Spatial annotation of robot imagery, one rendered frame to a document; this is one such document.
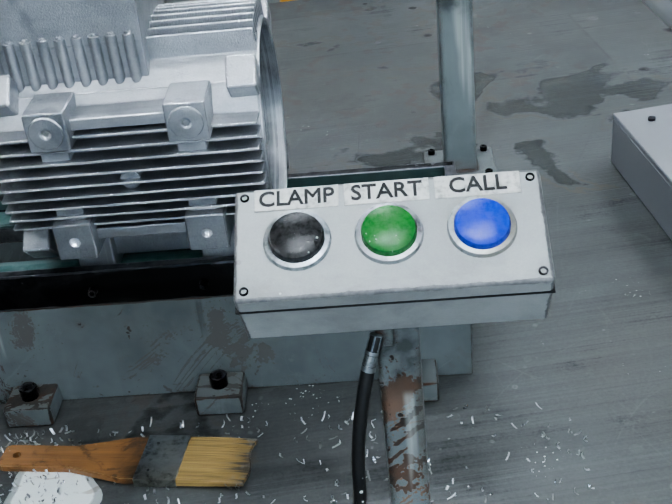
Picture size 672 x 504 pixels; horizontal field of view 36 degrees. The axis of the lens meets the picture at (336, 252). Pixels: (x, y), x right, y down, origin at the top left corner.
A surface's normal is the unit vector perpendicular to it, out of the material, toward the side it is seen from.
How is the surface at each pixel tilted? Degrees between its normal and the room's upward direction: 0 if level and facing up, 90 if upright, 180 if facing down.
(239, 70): 45
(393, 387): 90
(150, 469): 0
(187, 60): 32
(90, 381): 90
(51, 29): 90
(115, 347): 90
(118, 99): 51
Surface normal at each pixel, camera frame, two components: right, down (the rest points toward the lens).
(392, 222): -0.07, -0.49
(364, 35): -0.10, -0.85
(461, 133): -0.02, 0.53
